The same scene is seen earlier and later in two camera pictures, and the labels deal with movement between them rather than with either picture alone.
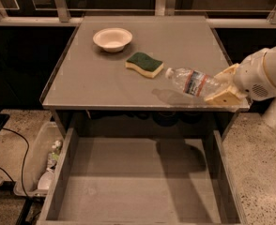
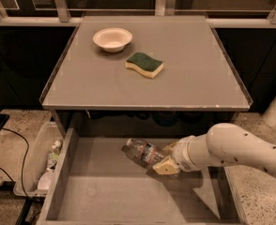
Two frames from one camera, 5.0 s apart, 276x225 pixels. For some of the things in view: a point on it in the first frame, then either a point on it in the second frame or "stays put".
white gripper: [250, 75] → [181, 156]
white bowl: [113, 38] stays put
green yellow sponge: [145, 64] stays put
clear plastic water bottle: [192, 82] → [142, 150]
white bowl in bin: [45, 181] stays put
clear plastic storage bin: [48, 141] stays put
